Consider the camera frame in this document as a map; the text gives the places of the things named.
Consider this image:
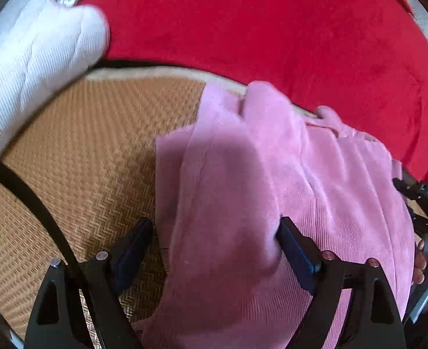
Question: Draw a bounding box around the pink corduroy jacket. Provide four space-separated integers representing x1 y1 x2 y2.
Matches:
134 82 415 348

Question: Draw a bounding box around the person's right hand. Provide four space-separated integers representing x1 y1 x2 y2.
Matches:
412 240 428 285

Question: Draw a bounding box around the woven rattan bed mat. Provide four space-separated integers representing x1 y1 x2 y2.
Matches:
0 65 323 349

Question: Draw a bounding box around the red blanket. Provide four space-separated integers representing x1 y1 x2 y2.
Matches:
83 0 428 183

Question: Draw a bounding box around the white quilted pillow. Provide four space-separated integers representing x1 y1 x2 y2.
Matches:
0 0 109 154

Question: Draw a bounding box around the black cable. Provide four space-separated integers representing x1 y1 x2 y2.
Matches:
0 151 88 292

